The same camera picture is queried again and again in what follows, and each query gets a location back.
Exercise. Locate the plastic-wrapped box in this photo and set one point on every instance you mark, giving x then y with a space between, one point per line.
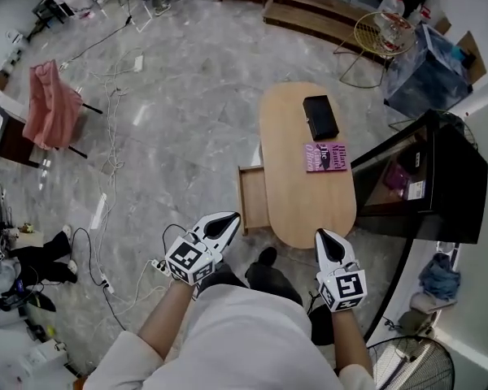
427 75

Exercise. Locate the blue cloth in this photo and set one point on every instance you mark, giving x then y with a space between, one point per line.
439 276

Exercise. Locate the white power strip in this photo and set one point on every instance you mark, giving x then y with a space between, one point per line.
159 267
138 63
107 282

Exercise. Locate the clear water jug red cap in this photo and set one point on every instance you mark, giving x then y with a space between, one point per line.
391 4

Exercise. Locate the pink chair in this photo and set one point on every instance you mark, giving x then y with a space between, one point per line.
50 108

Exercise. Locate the person's white shirt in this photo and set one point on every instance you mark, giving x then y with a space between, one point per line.
236 339

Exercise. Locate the black glass-door cabinet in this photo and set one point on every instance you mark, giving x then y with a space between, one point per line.
455 185

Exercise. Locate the wooden coffee table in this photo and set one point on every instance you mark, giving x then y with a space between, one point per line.
309 201

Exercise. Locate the white appliance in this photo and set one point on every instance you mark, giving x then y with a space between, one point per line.
40 360

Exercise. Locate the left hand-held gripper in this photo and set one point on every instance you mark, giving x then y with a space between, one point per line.
187 262

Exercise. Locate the black standing fan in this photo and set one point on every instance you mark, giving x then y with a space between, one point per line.
423 364

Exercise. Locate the person's right forearm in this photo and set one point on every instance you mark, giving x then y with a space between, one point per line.
349 339

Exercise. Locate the shallow wooden tray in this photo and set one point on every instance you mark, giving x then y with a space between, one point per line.
254 197

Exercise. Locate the pink book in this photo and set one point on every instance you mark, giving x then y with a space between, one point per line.
326 157

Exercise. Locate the wooden step platform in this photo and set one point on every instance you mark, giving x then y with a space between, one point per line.
317 10

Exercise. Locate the person's leg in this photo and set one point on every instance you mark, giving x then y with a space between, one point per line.
272 274
219 276

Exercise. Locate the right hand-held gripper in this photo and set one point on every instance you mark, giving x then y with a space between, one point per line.
345 289

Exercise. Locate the white plastic jug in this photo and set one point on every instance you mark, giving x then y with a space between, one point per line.
419 14

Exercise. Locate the clear bottle red label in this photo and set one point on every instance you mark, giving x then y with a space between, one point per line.
392 31

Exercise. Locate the person's left leg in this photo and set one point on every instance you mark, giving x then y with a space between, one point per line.
219 276

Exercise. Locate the small cardboard sheet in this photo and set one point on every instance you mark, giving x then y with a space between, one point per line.
443 24

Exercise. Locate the person's left forearm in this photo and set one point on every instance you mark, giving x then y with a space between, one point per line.
166 319

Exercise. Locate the black box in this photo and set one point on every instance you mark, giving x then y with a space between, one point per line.
320 118

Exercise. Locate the large cardboard sheet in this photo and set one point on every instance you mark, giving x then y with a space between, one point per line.
471 55

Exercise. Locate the person's right leg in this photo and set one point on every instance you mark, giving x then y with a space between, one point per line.
272 274

